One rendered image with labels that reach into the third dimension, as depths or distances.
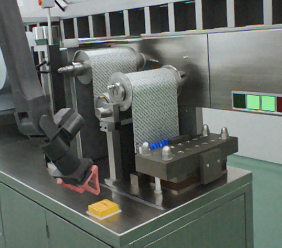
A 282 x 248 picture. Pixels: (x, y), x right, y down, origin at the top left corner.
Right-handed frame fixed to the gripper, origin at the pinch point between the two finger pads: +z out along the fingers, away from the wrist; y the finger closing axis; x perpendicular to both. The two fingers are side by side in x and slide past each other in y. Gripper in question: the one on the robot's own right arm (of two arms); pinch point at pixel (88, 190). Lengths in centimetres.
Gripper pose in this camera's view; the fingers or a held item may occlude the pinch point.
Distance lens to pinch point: 108.5
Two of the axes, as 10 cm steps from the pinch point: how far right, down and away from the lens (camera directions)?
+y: -7.8, 0.5, 6.3
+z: 4.4, 7.5, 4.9
